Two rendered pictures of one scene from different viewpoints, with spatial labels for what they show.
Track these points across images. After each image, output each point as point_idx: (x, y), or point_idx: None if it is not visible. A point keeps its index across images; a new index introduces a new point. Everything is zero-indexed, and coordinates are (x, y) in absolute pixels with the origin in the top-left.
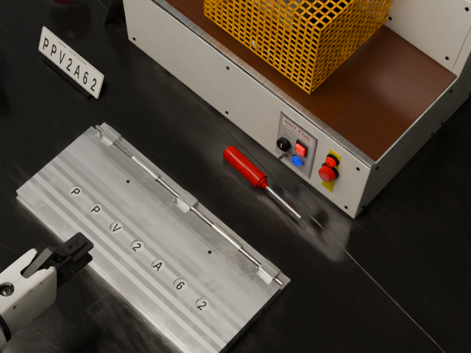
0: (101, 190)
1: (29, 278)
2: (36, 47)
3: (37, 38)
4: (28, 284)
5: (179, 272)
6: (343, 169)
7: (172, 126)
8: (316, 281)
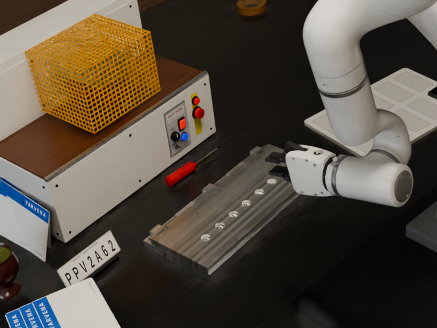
0: (205, 224)
1: (308, 148)
2: None
3: None
4: (313, 147)
5: (264, 182)
6: (199, 99)
7: (145, 214)
8: (257, 144)
